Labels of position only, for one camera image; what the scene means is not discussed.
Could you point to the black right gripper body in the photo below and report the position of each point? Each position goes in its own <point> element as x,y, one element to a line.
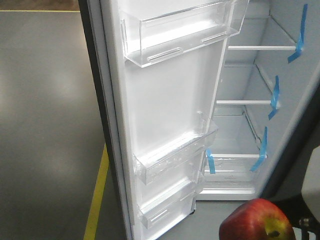
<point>307,225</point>

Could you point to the red yellow apple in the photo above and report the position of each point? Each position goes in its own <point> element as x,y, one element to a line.
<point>257,219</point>

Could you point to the fridge body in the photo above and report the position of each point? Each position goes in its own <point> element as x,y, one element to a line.
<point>254,57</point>

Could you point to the fridge door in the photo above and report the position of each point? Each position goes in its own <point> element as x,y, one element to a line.
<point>142,108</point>

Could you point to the lower right blue tape strip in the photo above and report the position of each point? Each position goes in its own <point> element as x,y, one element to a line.
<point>262,151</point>

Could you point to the blue tape strip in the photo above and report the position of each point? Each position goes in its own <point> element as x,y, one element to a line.
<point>262,151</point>
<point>275,98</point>
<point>211,161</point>
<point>300,42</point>

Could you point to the clear crisper drawer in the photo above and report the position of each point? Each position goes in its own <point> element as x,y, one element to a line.
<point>232,168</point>

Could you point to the lower left blue tape strip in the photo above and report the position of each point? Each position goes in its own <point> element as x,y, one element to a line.
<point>211,161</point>

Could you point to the middle blue tape strip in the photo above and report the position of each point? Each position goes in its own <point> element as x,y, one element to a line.
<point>275,98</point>

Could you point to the lower clear door bin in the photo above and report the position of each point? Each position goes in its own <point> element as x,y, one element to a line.
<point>161,205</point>

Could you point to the clear door bin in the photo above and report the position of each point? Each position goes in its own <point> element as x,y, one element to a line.
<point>161,205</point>
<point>156,30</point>
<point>191,142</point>

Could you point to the middle clear door bin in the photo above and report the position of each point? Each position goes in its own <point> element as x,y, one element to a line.
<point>191,142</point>

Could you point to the top blue tape strip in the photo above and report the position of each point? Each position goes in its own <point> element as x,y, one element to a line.
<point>300,42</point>

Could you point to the upper clear door bin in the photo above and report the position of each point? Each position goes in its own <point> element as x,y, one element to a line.
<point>156,30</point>

